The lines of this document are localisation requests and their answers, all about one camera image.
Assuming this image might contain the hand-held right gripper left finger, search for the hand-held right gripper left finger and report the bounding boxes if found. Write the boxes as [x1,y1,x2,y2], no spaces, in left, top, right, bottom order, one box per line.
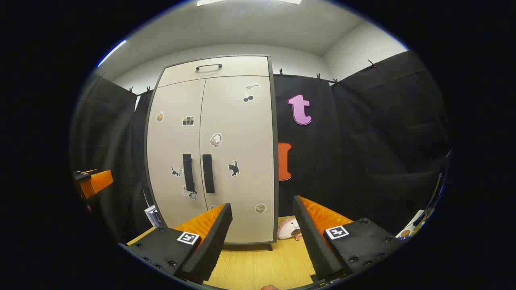
[121,203,233,286]

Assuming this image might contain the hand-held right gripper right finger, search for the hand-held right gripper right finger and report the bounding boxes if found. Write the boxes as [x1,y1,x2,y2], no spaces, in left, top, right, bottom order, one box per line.
[292,195,397,282]

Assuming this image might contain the cabinet door with camera sticker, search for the cabinet door with camera sticker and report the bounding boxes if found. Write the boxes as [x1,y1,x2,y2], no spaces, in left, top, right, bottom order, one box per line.
[146,79,208,230]

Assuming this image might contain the white double-door shoe cabinet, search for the white double-door shoe cabinet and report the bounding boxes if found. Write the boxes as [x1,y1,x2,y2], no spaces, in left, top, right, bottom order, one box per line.
[144,54,279,251]

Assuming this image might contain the cabinet door with headphone sticker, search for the cabinet door with headphone sticker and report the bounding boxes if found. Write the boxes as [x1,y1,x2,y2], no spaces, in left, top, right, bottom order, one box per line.
[200,75,277,244]

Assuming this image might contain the white cabinet drawer front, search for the white cabinet drawer front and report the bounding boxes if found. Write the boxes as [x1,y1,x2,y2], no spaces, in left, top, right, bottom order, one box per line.
[156,56,270,88]

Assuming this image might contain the pink and white plush toy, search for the pink and white plush toy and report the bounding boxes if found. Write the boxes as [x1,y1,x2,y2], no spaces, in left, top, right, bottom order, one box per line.
[277,217,302,240]

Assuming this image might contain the blue and white box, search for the blue and white box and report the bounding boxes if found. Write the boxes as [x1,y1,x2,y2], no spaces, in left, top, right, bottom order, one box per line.
[144,205,162,228]

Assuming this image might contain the row of black backdrop clips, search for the row of black backdrop clips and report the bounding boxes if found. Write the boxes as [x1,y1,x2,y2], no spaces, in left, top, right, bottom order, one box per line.
[99,60,377,94]

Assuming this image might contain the ceiling light panel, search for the ceiling light panel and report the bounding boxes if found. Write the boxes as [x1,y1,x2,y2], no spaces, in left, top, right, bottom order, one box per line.
[197,0,302,6]

